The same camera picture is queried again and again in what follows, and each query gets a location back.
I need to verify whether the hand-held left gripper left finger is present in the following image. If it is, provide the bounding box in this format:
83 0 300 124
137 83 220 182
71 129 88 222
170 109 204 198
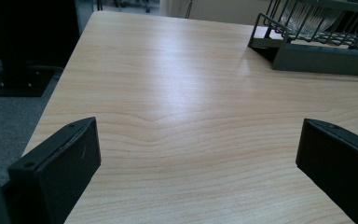
7 117 103 224

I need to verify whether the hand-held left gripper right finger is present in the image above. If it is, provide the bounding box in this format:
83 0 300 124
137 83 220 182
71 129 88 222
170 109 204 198
295 118 358 224

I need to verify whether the dark wire basket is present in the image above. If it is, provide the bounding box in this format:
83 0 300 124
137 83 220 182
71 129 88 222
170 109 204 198
247 0 358 78

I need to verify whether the black stand base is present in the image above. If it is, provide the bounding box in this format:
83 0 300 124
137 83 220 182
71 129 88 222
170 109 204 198
0 63 63 98

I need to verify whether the black floor cable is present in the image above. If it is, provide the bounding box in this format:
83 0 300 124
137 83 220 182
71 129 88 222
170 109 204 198
184 0 194 20

